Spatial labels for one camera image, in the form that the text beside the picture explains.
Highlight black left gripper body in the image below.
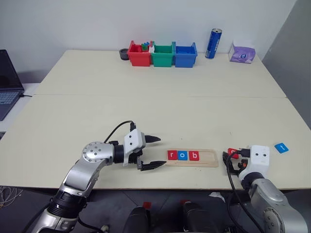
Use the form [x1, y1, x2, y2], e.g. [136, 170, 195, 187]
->
[128, 134, 148, 170]

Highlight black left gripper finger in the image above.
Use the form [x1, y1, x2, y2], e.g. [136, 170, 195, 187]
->
[145, 134, 162, 144]
[137, 157, 167, 172]

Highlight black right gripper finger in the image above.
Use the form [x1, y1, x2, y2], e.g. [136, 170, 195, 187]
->
[227, 147, 244, 156]
[222, 151, 240, 176]

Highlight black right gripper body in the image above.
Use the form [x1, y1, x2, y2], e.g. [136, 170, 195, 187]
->
[232, 155, 248, 176]

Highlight wooden letter tray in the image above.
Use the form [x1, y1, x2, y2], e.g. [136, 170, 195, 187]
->
[165, 148, 219, 168]

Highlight dark rounded shape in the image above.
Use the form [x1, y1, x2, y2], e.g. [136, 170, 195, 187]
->
[122, 205, 153, 233]
[181, 201, 221, 233]

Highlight green plastic bin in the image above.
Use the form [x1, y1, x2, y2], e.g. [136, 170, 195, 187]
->
[150, 41, 176, 68]

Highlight red plastic bin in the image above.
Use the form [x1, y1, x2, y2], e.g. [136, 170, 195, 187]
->
[128, 40, 153, 67]

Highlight blue plastic bin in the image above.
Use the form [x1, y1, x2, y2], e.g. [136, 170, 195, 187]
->
[172, 41, 198, 68]

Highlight purple tissue pack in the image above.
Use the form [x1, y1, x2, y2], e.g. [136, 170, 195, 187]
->
[229, 40, 257, 64]

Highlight blue drink can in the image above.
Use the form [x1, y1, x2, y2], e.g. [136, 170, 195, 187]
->
[205, 28, 223, 60]

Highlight grey laptop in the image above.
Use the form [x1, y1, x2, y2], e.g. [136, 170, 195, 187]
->
[0, 49, 25, 121]

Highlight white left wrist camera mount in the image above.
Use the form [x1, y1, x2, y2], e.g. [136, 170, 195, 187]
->
[122, 129, 147, 167]

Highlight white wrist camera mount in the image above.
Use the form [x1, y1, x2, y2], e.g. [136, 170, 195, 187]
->
[239, 145, 271, 182]
[122, 129, 147, 167]

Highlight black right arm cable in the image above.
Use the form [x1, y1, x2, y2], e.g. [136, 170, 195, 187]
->
[222, 147, 266, 233]

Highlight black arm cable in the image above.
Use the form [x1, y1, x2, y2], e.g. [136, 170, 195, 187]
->
[222, 147, 266, 233]
[104, 120, 137, 144]

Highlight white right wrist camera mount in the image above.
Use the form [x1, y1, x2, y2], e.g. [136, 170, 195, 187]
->
[239, 145, 271, 182]

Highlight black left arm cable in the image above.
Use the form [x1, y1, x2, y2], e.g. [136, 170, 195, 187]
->
[104, 120, 137, 144]

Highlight white loose wires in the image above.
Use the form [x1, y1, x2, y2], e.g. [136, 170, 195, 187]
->
[0, 185, 24, 209]

